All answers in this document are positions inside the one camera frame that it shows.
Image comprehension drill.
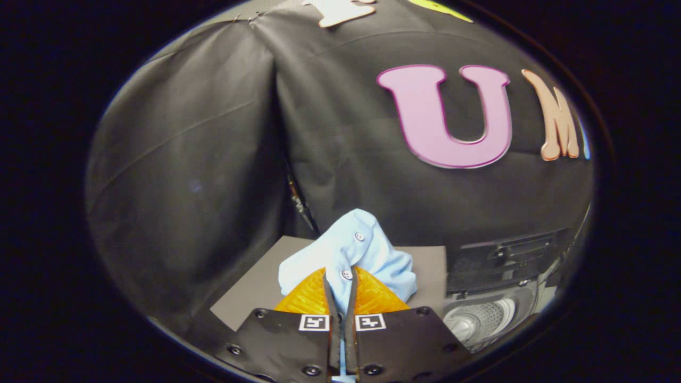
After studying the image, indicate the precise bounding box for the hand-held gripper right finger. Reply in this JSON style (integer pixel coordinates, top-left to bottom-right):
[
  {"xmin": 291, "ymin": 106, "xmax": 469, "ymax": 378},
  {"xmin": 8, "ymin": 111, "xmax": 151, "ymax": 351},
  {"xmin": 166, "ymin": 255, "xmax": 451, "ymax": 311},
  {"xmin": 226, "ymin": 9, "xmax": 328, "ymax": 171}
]
[{"xmin": 345, "ymin": 266, "xmax": 474, "ymax": 383}]

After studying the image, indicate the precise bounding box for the black backdrop cloth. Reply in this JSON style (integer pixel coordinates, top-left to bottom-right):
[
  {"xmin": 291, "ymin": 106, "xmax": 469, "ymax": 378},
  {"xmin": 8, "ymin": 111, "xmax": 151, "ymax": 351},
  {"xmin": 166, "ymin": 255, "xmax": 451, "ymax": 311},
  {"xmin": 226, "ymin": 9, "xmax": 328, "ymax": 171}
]
[{"xmin": 85, "ymin": 0, "xmax": 595, "ymax": 320}]

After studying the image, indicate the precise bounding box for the light blue button shirt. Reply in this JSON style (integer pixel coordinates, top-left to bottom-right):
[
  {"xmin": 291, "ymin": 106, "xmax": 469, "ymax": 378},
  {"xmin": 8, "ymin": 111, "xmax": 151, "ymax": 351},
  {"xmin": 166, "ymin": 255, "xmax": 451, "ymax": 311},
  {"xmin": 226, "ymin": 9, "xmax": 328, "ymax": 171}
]
[{"xmin": 278, "ymin": 209, "xmax": 418, "ymax": 383}]

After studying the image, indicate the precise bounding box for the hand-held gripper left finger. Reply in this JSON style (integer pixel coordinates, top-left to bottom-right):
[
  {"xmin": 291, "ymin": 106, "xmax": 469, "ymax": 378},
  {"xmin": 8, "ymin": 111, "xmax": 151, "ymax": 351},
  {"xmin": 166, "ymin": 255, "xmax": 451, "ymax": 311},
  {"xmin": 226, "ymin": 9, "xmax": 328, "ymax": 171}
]
[{"xmin": 213, "ymin": 266, "xmax": 341, "ymax": 383}]

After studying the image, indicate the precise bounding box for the grey washing machine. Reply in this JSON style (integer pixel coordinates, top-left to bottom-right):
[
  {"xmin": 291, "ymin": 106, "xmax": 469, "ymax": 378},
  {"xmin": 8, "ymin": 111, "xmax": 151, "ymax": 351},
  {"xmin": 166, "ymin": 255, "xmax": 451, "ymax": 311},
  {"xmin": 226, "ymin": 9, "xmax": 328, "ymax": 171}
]
[{"xmin": 442, "ymin": 266, "xmax": 570, "ymax": 354}]

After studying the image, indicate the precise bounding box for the grey and beige cabinet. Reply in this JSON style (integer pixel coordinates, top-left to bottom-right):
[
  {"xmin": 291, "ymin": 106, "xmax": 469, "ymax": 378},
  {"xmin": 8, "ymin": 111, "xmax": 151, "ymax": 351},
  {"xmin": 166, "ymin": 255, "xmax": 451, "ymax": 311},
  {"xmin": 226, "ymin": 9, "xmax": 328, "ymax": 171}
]
[{"xmin": 210, "ymin": 236, "xmax": 447, "ymax": 331}]

